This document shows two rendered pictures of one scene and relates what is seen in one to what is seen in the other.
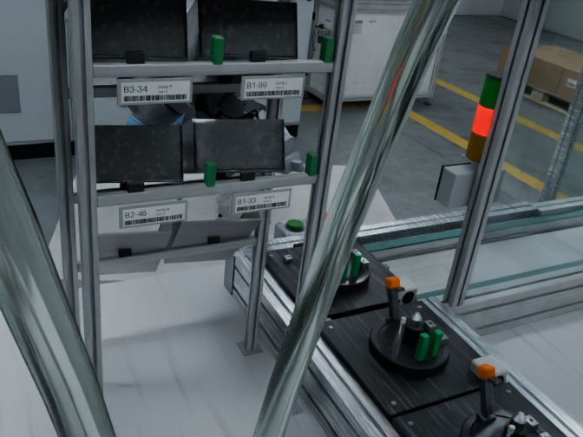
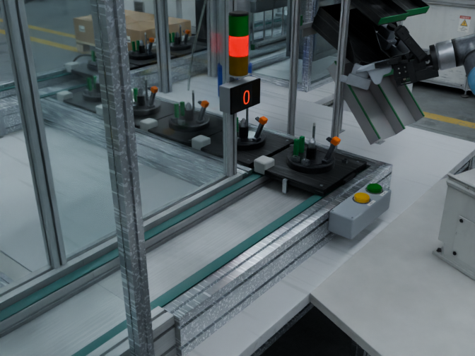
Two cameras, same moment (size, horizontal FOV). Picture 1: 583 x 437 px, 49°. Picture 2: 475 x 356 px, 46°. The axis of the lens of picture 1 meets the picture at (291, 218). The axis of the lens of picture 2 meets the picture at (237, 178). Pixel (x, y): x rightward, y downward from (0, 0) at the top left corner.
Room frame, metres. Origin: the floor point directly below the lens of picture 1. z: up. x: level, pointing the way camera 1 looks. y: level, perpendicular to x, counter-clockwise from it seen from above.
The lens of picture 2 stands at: (2.45, -0.82, 1.66)
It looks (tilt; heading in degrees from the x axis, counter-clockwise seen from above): 26 degrees down; 160
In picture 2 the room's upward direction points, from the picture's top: straight up
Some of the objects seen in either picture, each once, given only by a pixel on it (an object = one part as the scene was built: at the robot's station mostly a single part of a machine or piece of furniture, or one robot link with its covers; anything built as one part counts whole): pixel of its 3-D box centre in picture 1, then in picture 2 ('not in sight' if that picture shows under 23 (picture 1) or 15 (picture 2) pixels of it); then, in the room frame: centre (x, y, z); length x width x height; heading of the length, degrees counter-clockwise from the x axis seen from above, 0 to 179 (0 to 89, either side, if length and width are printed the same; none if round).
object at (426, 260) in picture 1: (449, 280); (239, 218); (1.25, -0.38, 0.91); 0.84 x 0.28 x 0.10; 120
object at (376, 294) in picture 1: (335, 277); (310, 166); (1.12, -0.10, 0.96); 0.24 x 0.24 x 0.02; 30
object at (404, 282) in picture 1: (401, 291); (264, 165); (1.09, -0.24, 0.97); 0.05 x 0.05 x 0.04; 30
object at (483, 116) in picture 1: (488, 119); (238, 44); (1.12, -0.33, 1.33); 0.05 x 0.05 x 0.05
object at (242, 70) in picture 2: (481, 145); (238, 64); (1.12, -0.33, 1.28); 0.05 x 0.05 x 0.05
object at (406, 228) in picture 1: (397, 242); (300, 236); (1.39, -0.27, 0.91); 0.89 x 0.06 x 0.11; 120
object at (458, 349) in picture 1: (413, 330); (243, 129); (0.90, -0.23, 1.01); 0.24 x 0.24 x 0.13; 30
